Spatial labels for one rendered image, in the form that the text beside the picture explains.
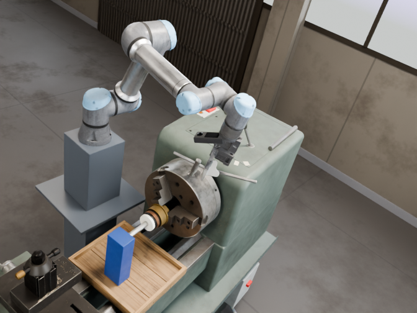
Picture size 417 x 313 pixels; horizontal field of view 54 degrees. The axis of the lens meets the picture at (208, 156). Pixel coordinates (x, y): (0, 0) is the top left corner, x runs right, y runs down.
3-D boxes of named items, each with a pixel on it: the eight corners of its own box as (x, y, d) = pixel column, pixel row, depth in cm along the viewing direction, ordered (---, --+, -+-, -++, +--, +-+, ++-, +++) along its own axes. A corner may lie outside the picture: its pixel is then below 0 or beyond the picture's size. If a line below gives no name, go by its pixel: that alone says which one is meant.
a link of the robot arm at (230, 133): (222, 125, 139) (227, 112, 145) (217, 134, 142) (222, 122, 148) (241, 134, 139) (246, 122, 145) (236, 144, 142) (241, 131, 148)
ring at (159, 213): (157, 195, 163) (141, 206, 157) (174, 208, 160) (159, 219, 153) (154, 212, 169) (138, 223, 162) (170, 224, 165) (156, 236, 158)
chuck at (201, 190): (150, 194, 189) (170, 146, 169) (200, 240, 180) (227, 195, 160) (136, 203, 182) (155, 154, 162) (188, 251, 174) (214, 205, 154)
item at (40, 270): (41, 251, 132) (41, 245, 130) (58, 266, 129) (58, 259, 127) (19, 266, 126) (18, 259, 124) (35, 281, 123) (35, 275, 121)
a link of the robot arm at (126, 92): (98, 101, 191) (138, 14, 151) (125, 95, 201) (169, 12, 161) (110, 122, 189) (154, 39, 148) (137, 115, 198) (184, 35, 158)
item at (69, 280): (62, 263, 148) (62, 254, 145) (81, 280, 144) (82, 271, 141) (10, 299, 133) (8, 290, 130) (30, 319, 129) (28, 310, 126)
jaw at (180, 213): (183, 199, 168) (206, 213, 163) (182, 208, 170) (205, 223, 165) (165, 212, 160) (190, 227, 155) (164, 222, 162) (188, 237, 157)
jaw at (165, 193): (170, 194, 171) (162, 168, 168) (179, 194, 168) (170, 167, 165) (152, 206, 163) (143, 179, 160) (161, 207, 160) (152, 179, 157)
